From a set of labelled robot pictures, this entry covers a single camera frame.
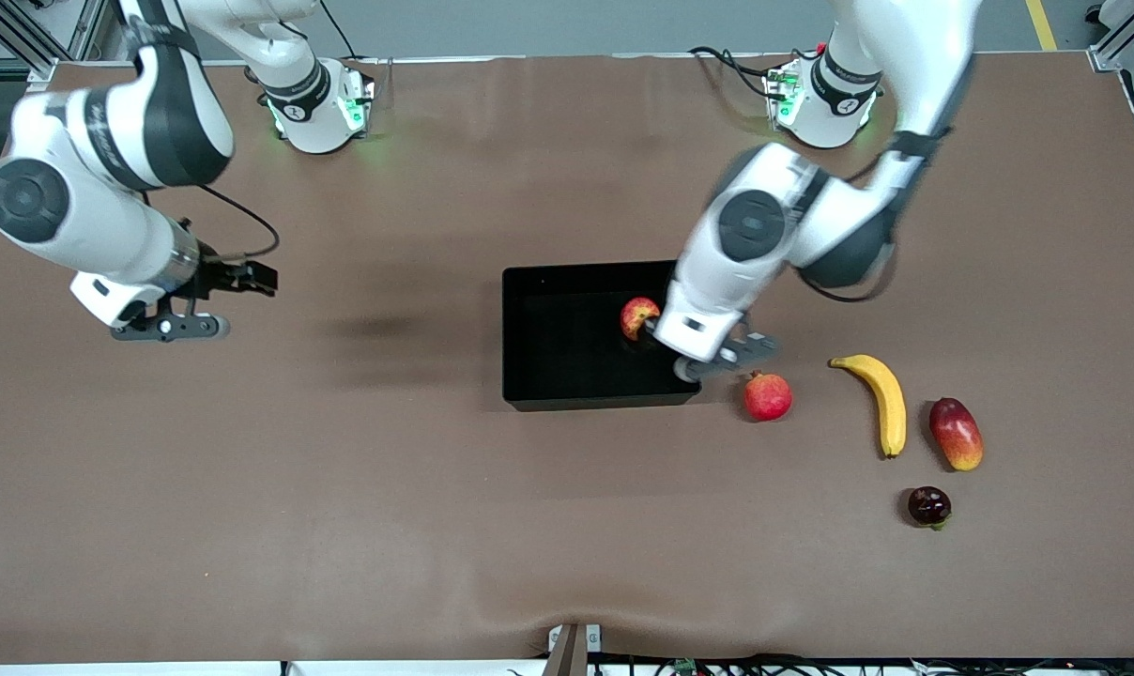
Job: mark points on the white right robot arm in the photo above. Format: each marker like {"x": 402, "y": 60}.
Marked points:
{"x": 69, "y": 207}

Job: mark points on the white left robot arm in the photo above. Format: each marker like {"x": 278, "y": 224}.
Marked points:
{"x": 755, "y": 225}

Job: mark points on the yellow banana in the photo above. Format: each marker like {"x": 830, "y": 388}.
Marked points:
{"x": 886, "y": 399}

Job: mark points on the red pomegranate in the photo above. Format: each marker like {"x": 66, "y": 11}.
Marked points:
{"x": 767, "y": 398}

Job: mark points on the metal table clamp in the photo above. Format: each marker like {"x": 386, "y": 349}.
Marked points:
{"x": 572, "y": 652}

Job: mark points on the dark purple mangosteen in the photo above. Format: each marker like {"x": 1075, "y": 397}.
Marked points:
{"x": 928, "y": 505}

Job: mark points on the red yellow apple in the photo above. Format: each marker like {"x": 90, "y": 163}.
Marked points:
{"x": 637, "y": 317}

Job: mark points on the black plastic box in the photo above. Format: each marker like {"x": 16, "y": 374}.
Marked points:
{"x": 558, "y": 338}

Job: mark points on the red yellow mango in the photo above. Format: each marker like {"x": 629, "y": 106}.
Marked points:
{"x": 957, "y": 434}

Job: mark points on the aluminium frame profile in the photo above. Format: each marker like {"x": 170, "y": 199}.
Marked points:
{"x": 13, "y": 33}
{"x": 1130, "y": 38}

